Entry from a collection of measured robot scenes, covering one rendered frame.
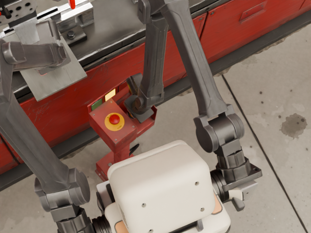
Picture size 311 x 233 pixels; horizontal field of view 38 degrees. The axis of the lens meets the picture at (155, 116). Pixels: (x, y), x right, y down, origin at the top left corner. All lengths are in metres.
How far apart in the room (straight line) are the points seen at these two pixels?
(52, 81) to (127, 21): 0.43
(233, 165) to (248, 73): 1.63
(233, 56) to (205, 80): 1.60
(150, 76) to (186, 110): 1.19
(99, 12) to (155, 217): 1.00
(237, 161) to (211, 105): 0.16
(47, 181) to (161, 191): 0.25
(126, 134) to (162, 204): 0.70
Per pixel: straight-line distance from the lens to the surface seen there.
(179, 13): 1.15
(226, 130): 1.15
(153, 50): 1.32
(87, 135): 2.43
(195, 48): 1.15
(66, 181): 1.04
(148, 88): 1.43
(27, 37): 1.59
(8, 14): 1.43
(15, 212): 2.42
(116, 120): 1.63
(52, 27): 1.32
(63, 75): 1.51
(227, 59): 2.72
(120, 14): 1.78
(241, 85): 2.71
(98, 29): 1.74
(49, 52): 1.19
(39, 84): 1.50
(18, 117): 0.89
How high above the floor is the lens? 2.31
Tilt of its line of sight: 66 degrees down
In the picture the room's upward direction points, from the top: 11 degrees clockwise
